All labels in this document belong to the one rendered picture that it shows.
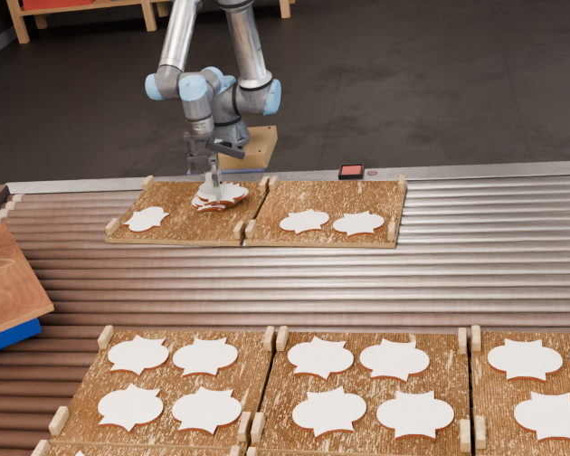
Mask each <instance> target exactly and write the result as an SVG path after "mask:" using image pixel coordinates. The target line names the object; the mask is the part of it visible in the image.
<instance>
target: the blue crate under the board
mask: <svg viewBox="0 0 570 456"><path fill-rule="evenodd" d="M41 332H42V329H41V326H40V323H39V321H38V318H33V319H31V320H28V321H26V322H24V323H22V324H19V325H17V326H14V327H12V328H9V329H6V330H4V331H1V332H0V349H1V348H4V347H7V346H10V345H12V344H14V343H16V342H19V341H21V340H23V339H26V338H28V337H31V336H33V335H36V334H38V333H41Z"/></svg>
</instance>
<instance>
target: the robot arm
mask: <svg viewBox="0 0 570 456"><path fill-rule="evenodd" d="M203 1H204V0H172V2H173V8H172V12H171V15H170V19H169V23H168V27H167V31H166V38H165V41H164V45H163V49H162V53H161V57H160V61H159V64H158V69H157V74H155V73H153V74H150V75H148V76H147V78H146V84H145V86H146V92H147V95H148V97H149V98H150V99H152V100H182V104H183V109H184V113H185V121H186V125H187V130H188V131H186V132H185V135H184V140H185V143H186V148H187V151H186V158H187V161H188V165H189V170H190V174H191V175H194V174H198V175H201V176H205V182H204V183H203V184H201V185H200V186H199V191H200V192H201V193H206V194H213V195H215V198H216V202H217V203H218V204H219V203H220V200H221V198H222V195H221V188H220V184H221V183H222V175H221V170H220V165H219V157H218V153H221V154H224V155H226V156H229V157H235V158H238V159H241V160H243V159H244V156H245V148H244V146H246V145H247V144H248V143H249V142H250V141H251V135H250V132H249V130H248V129H247V127H246V125H245V124H244V122H243V120H242V116H251V115H263V116H265V115H271V114H274V113H276V112H277V110H278V108H279V105H280V82H279V81H278V80H276V79H275V80H273V79H272V75H271V72H270V71H267V70H266V68H265V63H264V60H263V55H262V51H261V44H260V39H259V35H258V31H257V27H256V23H255V19H254V14H253V10H252V2H253V1H254V0H217V2H218V5H219V7H220V8H222V9H223V10H224V11H225V14H226V18H227V22H228V25H229V29H230V33H231V36H232V40H233V47H234V50H235V54H236V58H237V62H238V65H239V69H240V73H241V76H240V78H239V79H238V81H236V79H235V78H234V77H233V76H223V74H222V73H221V72H220V71H219V70H218V69H216V68H215V67H207V68H205V69H203V70H201V71H200V72H184V70H185V63H186V58H187V54H188V50H189V46H190V42H191V38H192V34H193V30H194V26H195V18H196V15H197V11H198V10H199V9H200V8H201V7H202V5H203ZM212 178H213V181H212Z"/></svg>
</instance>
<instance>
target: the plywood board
mask: <svg viewBox="0 0 570 456"><path fill-rule="evenodd" d="M53 310H54V307H53V304H52V302H51V301H50V299H49V297H48V296H47V294H46V292H45V290H44V289H43V286H42V285H41V283H40V281H38V279H37V277H36V276H35V274H34V272H33V270H32V268H31V266H30V265H29V263H28V261H27V260H26V259H25V257H24V255H23V253H22V251H21V250H20V248H19V246H18V245H17V243H16V241H15V240H14V237H13V236H12V234H11V233H10V232H9V230H8V228H7V226H6V225H5V223H0V332H1V331H4V330H6V329H9V328H12V327H14V326H17V325H19V324H22V323H24V322H26V321H28V320H31V319H33V318H37V317H39V316H41V315H43V314H46V313H48V312H51V311H53Z"/></svg>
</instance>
